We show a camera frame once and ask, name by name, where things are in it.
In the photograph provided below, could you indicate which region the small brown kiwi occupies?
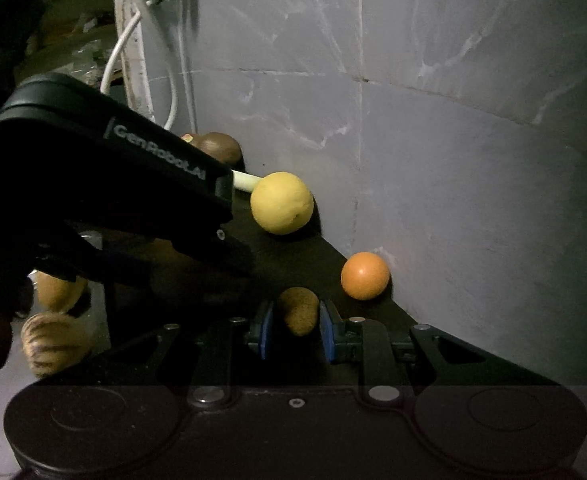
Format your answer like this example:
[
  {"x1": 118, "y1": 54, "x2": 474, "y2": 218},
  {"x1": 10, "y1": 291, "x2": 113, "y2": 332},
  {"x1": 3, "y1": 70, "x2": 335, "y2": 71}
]
[{"x1": 280, "y1": 287, "x2": 319, "y2": 336}]

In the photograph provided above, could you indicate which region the green-brown pear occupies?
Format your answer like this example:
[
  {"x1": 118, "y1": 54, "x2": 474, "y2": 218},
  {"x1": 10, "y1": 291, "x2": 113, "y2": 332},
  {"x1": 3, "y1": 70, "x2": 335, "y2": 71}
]
[{"x1": 36, "y1": 271, "x2": 88, "y2": 313}]

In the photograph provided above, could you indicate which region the yellow lemon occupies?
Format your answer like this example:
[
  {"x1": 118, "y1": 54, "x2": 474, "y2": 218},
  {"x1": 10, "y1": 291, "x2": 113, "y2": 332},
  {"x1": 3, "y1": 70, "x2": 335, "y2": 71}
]
[{"x1": 250, "y1": 171, "x2": 314, "y2": 235}]

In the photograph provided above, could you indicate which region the striped pepino melon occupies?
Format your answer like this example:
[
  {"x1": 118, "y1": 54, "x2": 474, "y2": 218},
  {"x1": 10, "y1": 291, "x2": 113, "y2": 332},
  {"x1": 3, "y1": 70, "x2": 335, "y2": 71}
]
[{"x1": 20, "y1": 312, "x2": 93, "y2": 378}]

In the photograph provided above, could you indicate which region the orange fruit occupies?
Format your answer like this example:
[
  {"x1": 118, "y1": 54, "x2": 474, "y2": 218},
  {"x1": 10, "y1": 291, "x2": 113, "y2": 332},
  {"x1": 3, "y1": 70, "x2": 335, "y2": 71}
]
[{"x1": 340, "y1": 252, "x2": 390, "y2": 300}]

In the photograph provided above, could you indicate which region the white leek stalk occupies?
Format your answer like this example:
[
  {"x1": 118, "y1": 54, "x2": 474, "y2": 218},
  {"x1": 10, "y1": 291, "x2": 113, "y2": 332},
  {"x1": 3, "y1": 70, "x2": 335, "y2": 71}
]
[{"x1": 233, "y1": 170, "x2": 262, "y2": 193}]

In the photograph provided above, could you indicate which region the white cable loop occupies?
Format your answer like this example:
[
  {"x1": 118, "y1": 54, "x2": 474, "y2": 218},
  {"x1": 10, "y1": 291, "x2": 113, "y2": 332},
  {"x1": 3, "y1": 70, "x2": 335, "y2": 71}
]
[{"x1": 99, "y1": 0, "x2": 180, "y2": 132}]

